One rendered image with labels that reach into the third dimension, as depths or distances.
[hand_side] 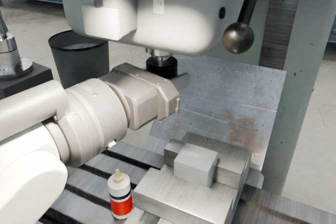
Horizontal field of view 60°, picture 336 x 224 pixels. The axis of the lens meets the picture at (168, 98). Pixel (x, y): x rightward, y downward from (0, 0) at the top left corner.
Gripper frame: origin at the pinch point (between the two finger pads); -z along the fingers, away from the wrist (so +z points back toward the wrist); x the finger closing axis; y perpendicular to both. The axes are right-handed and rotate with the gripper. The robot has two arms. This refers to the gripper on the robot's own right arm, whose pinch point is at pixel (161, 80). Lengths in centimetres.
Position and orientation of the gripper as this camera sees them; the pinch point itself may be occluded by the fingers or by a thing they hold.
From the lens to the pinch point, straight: 44.7
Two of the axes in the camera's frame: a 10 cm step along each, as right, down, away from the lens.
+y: 0.0, 8.5, 5.2
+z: -6.6, 3.9, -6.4
